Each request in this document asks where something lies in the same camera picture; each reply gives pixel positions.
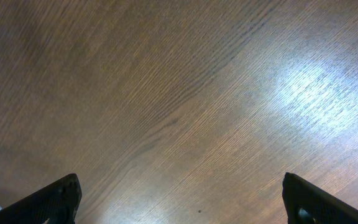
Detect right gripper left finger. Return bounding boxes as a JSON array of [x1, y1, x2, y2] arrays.
[[0, 174, 82, 224]]

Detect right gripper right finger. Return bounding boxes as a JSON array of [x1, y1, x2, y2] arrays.
[[282, 172, 358, 224]]

